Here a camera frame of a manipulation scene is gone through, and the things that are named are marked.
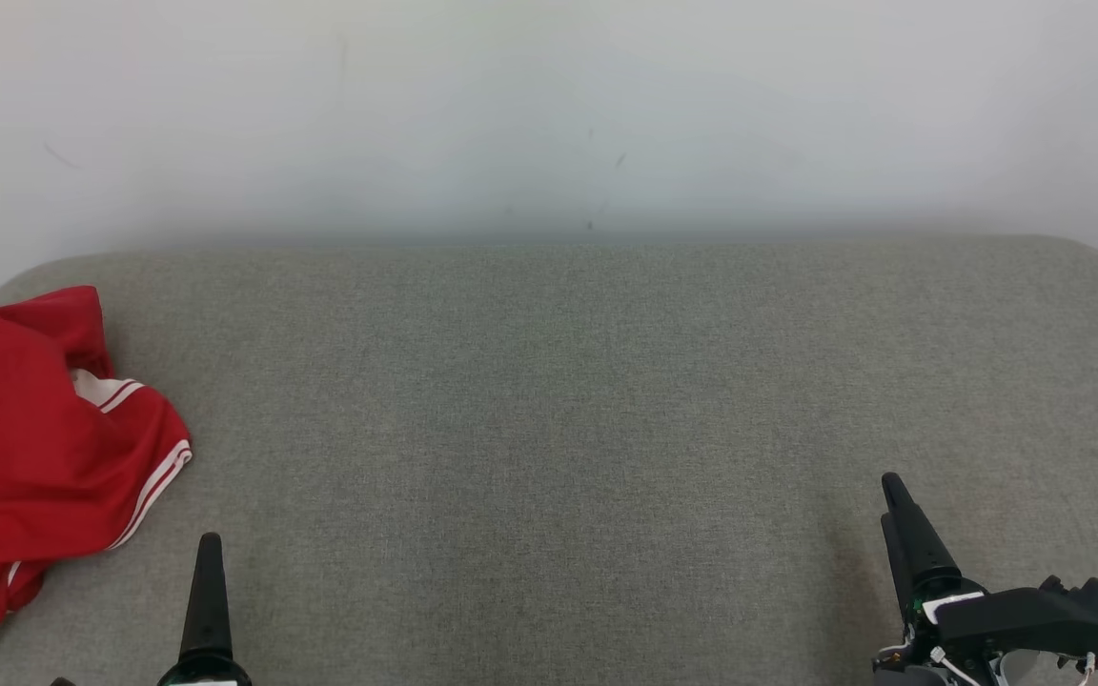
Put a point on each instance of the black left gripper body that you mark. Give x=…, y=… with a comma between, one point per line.
x=204, y=675

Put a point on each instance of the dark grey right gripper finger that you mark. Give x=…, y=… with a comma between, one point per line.
x=901, y=576
x=921, y=548

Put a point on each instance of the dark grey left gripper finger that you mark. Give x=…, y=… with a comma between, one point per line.
x=207, y=610

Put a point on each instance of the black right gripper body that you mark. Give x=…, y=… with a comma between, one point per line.
x=913, y=669

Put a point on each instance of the red jersey with navy number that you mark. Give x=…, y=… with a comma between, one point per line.
x=53, y=457

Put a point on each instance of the grey fabric sofa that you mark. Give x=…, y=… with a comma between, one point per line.
x=549, y=429

